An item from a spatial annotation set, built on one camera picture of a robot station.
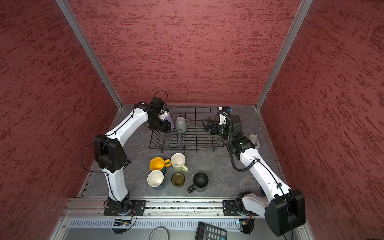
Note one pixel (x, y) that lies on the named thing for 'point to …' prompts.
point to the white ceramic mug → (181, 124)
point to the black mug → (201, 181)
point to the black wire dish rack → (188, 134)
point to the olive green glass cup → (178, 179)
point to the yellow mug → (157, 163)
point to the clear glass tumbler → (167, 138)
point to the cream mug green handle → (178, 162)
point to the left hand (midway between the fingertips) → (163, 132)
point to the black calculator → (207, 232)
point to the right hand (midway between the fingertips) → (207, 124)
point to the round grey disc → (159, 233)
